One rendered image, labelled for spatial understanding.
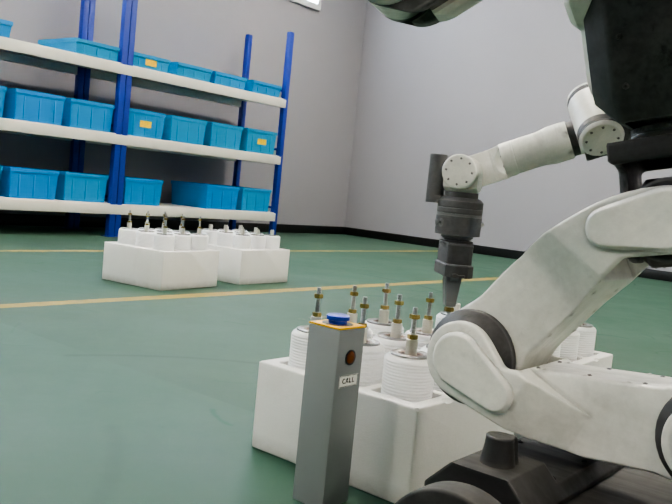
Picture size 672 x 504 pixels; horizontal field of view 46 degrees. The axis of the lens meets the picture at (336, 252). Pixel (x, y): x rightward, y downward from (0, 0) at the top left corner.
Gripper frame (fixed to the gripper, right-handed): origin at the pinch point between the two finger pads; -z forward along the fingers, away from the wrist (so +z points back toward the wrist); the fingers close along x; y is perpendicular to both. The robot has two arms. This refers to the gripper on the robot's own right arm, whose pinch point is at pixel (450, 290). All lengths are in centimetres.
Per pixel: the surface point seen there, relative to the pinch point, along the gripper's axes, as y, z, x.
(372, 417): -15.1, -22.8, 12.5
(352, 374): -20.5, -13.6, 19.1
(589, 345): 49, -16, -43
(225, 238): -52, -14, -271
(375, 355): -14.2, -13.2, 4.0
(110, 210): -146, -16, -472
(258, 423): -34.7, -31.5, -7.6
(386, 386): -12.7, -17.5, 10.2
